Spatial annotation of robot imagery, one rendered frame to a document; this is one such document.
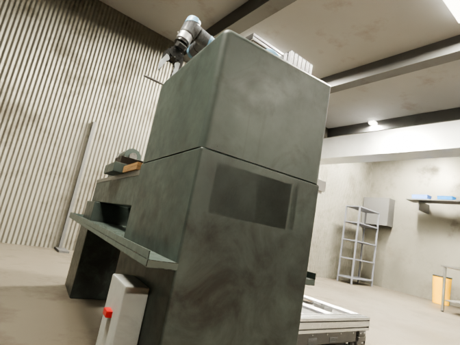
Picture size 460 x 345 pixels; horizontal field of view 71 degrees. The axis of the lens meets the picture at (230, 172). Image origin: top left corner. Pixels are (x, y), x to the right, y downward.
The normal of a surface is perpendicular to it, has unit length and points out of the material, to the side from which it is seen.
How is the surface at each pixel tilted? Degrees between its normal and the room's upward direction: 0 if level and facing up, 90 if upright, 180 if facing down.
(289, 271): 90
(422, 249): 90
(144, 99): 90
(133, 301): 90
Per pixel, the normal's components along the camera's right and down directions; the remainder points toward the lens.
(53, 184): 0.61, -0.03
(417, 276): -0.77, -0.25
